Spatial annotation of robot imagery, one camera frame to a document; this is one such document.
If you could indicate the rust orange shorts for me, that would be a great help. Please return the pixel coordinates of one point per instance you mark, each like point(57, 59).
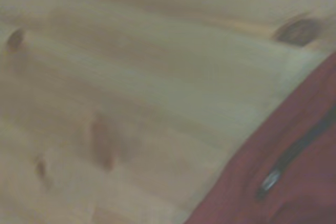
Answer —
point(309, 187)

